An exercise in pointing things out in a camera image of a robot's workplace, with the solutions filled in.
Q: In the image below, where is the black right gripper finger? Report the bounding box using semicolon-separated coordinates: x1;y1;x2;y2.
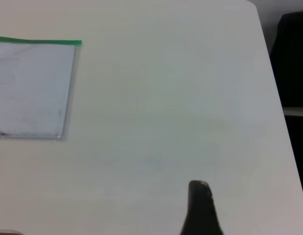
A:
179;180;226;235

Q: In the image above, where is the clear plastic zipper bag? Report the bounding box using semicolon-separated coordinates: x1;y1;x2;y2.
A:
0;35;83;142

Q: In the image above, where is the black chair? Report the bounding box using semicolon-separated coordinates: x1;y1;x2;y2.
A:
270;11;303;235

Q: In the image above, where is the white paper sheet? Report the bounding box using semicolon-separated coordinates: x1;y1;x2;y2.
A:
0;43;76;138

